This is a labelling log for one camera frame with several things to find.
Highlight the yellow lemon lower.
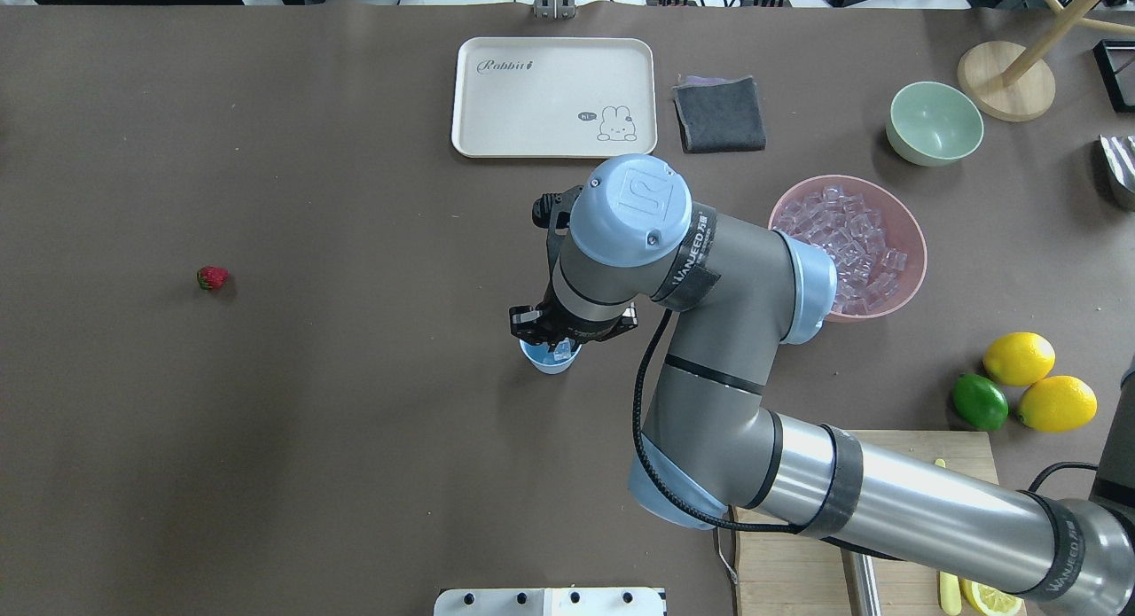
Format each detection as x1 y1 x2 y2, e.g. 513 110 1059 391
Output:
1016 375 1098 432

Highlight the black framed tray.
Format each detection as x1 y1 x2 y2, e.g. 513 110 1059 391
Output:
1092 39 1134 113

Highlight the steel muddler black tip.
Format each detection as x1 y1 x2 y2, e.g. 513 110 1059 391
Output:
843 551 882 615

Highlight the grey folded cloth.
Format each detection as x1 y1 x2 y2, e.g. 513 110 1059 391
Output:
670 75 767 154

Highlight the cream rabbit tray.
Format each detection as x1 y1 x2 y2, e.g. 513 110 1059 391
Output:
449 37 658 160

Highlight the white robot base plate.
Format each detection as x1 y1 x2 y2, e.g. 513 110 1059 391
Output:
432 587 669 615

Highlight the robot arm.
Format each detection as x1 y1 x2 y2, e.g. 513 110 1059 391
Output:
678 151 1132 503

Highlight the yellow plastic knife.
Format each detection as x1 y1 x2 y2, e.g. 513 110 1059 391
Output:
933 458 962 616

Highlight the green lime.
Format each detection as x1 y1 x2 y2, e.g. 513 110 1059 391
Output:
950 373 1010 432

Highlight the red strawberry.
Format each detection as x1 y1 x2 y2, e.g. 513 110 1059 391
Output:
196 265 232 292

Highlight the pile of clear ice cubes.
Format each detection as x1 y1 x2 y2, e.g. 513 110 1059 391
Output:
771 182 909 317

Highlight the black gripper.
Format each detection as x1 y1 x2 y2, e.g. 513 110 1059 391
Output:
508 298 639 357

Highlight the green bowl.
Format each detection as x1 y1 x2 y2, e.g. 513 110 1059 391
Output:
885 82 984 168

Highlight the yellow lemon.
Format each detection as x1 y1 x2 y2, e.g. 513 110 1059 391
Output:
1016 375 1098 432
982 331 1056 386

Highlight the wooden glass rack stand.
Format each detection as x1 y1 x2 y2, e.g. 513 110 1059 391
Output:
957 0 1134 123

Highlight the pink bowl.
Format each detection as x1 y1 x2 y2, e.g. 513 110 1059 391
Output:
770 175 926 323

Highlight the light blue plastic cup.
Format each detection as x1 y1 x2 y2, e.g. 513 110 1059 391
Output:
519 339 581 375

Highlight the wooden cutting board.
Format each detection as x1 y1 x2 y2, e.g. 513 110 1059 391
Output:
732 430 998 615

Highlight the yellow lemon upper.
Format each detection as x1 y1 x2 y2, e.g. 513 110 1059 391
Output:
982 331 1056 386

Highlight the lemon half lower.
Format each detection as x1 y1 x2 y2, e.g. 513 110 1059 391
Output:
959 579 1024 616

